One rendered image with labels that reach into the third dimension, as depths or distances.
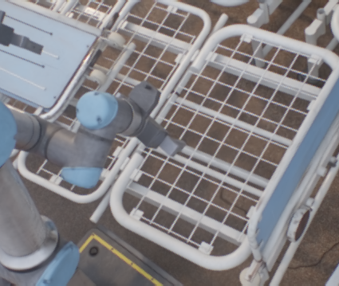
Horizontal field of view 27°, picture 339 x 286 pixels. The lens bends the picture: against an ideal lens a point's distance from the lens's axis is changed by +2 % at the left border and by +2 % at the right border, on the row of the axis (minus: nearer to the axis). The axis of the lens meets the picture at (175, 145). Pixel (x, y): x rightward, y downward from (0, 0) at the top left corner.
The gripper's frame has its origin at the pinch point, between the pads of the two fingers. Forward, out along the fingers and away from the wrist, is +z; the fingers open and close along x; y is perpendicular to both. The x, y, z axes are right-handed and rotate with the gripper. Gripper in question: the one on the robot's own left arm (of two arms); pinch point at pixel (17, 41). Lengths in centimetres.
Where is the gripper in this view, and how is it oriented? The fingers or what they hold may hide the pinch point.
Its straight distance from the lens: 191.9
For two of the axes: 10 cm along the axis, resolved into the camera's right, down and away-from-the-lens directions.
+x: -8.0, -2.9, 5.2
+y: 3.3, -9.4, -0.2
